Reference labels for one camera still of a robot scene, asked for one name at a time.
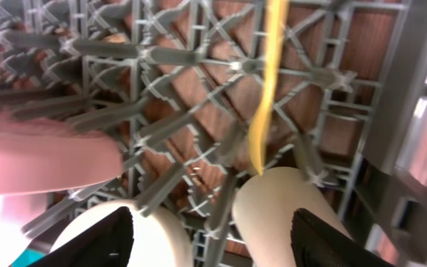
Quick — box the white round plate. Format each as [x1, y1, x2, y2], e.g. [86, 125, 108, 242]
[0, 194, 47, 267]

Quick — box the yellow plastic spoon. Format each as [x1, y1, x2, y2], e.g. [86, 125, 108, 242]
[248, 0, 289, 176]

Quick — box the white bowl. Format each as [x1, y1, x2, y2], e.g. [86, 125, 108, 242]
[51, 200, 193, 267]

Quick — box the white cup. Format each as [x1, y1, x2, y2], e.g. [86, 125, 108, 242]
[232, 167, 350, 267]

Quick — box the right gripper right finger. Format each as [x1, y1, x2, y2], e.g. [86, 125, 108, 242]
[291, 208, 393, 267]

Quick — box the teal serving tray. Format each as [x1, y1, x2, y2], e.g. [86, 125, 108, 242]
[10, 249, 46, 267]

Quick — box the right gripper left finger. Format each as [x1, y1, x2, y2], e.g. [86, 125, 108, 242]
[29, 207, 134, 267]

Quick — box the grey dishwasher rack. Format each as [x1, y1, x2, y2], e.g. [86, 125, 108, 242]
[0, 0, 427, 266]

